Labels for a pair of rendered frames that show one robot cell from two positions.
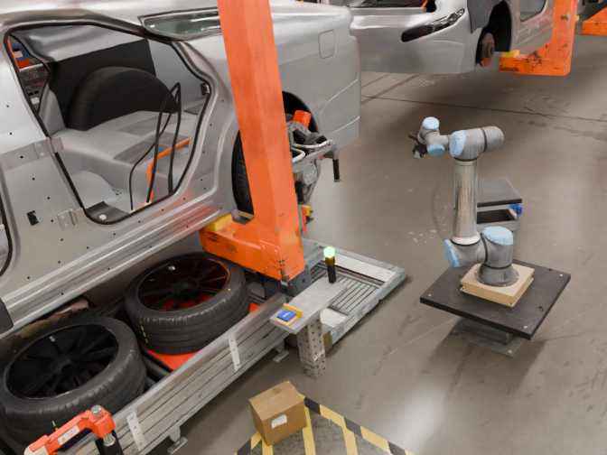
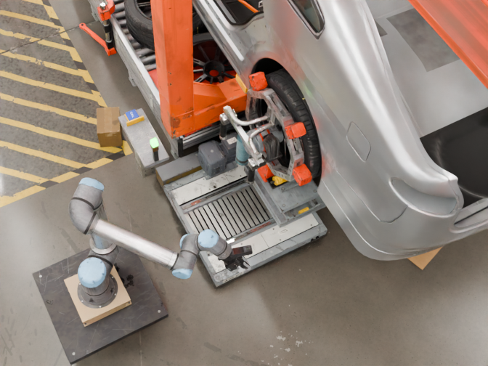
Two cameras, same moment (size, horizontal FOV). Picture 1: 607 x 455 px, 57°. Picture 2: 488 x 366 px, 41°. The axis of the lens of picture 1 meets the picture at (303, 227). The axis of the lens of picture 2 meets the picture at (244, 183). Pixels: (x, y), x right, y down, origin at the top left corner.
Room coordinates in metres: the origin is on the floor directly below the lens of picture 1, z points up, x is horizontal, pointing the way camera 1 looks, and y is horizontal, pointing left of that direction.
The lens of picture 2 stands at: (3.50, -2.12, 3.92)
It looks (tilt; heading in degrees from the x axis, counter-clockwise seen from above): 59 degrees down; 102
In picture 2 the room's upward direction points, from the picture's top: 6 degrees clockwise
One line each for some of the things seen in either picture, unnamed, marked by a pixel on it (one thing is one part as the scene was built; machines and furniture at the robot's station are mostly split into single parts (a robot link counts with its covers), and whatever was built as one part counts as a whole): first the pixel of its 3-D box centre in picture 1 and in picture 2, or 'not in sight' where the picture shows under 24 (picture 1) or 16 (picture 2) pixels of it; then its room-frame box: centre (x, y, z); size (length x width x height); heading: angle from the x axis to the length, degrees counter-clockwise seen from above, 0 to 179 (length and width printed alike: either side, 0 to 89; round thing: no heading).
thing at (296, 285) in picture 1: (278, 279); (229, 155); (2.87, 0.19, 0.26); 0.42 x 0.18 x 0.35; 46
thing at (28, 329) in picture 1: (58, 321); not in sight; (3.07, 1.70, 0.02); 0.52 x 0.42 x 0.04; 130
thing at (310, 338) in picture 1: (310, 340); (144, 153); (2.31, 0.04, 0.21); 0.10 x 0.10 x 0.42; 46
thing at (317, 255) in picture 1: (283, 261); (285, 185); (3.28, 0.17, 0.13); 0.50 x 0.36 x 0.10; 136
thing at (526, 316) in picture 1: (494, 307); (102, 302); (2.46, -1.00, 0.15); 0.60 x 0.60 x 0.30; 47
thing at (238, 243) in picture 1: (237, 228); (225, 90); (2.77, 0.37, 0.69); 0.52 x 0.17 x 0.35; 46
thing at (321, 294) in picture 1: (309, 303); (143, 137); (2.33, 0.02, 0.44); 0.43 x 0.17 x 0.03; 136
